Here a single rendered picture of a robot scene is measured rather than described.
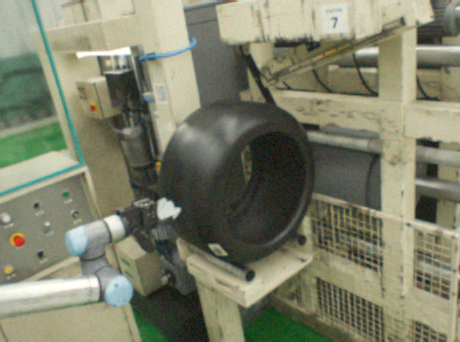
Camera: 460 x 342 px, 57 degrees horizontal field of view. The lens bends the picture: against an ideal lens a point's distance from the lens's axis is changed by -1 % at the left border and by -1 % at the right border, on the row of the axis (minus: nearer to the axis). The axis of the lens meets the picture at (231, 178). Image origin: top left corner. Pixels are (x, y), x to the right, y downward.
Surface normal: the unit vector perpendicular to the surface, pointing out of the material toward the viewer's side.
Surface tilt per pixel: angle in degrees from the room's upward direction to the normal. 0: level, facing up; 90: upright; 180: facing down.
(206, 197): 78
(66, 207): 90
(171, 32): 90
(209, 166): 63
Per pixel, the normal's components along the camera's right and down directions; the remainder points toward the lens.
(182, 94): 0.65, 0.20
